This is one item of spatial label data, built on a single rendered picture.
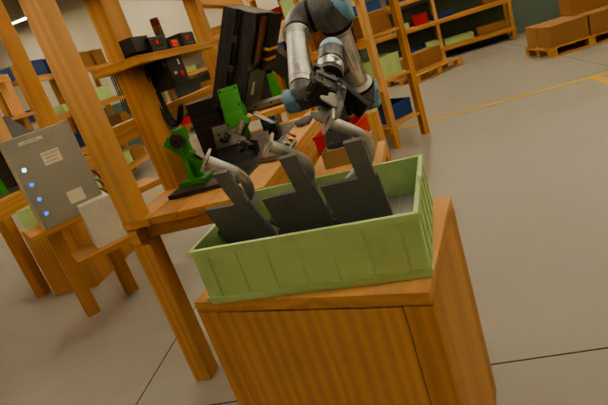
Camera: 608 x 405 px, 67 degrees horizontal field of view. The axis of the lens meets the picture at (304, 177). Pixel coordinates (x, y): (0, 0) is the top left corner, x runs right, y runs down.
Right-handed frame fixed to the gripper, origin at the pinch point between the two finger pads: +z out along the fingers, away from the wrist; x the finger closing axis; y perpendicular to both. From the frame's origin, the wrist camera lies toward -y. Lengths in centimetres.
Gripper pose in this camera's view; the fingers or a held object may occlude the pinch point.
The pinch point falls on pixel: (334, 122)
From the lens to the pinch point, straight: 110.6
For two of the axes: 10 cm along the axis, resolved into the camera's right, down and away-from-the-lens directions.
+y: -9.1, -3.4, -2.3
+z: -0.8, 6.9, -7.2
